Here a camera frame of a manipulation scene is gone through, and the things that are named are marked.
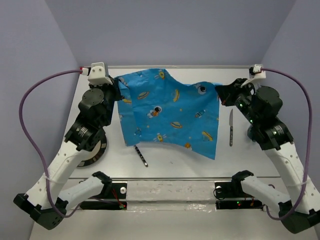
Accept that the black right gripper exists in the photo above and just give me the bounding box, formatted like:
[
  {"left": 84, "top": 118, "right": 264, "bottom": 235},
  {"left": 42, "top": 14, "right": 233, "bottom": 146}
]
[{"left": 215, "top": 77, "right": 260, "bottom": 125}]

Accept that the blue space-print cloth placemat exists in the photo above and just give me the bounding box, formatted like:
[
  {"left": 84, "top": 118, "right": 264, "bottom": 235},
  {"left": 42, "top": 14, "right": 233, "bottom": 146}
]
[{"left": 117, "top": 68, "right": 220, "bottom": 159}]

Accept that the steel fork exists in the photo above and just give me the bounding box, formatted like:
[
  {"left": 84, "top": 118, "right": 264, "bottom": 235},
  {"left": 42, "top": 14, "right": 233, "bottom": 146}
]
[{"left": 134, "top": 145, "right": 149, "bottom": 167}]

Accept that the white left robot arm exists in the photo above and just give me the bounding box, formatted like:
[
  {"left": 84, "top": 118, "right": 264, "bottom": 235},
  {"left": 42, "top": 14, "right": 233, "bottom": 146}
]
[{"left": 13, "top": 80, "right": 123, "bottom": 230}]

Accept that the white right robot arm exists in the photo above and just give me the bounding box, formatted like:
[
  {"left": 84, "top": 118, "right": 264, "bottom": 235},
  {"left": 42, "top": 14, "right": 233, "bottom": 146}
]
[{"left": 215, "top": 78, "right": 320, "bottom": 234}]

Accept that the black rimmed dinner plate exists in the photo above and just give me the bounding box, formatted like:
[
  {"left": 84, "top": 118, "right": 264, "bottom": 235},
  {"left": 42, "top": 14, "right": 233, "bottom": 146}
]
[{"left": 77, "top": 136, "right": 108, "bottom": 168}]

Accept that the steel knife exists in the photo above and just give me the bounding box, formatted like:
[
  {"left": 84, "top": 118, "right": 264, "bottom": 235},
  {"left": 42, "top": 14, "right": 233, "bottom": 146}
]
[{"left": 229, "top": 109, "right": 234, "bottom": 147}]

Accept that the teal mug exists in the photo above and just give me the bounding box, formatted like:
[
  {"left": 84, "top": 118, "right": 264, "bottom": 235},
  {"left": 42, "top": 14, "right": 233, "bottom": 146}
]
[{"left": 247, "top": 126, "right": 256, "bottom": 143}]

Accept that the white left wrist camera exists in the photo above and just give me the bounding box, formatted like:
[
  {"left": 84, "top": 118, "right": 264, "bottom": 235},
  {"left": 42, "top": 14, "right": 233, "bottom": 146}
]
[{"left": 87, "top": 62, "right": 112, "bottom": 86}]

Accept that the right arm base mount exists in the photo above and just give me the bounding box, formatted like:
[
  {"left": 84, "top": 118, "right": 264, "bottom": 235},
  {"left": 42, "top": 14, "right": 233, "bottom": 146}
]
[{"left": 213, "top": 181, "right": 265, "bottom": 211}]

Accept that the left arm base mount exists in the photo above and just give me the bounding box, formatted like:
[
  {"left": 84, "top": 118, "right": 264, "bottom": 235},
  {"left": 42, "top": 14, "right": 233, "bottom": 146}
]
[{"left": 80, "top": 181, "right": 128, "bottom": 211}]

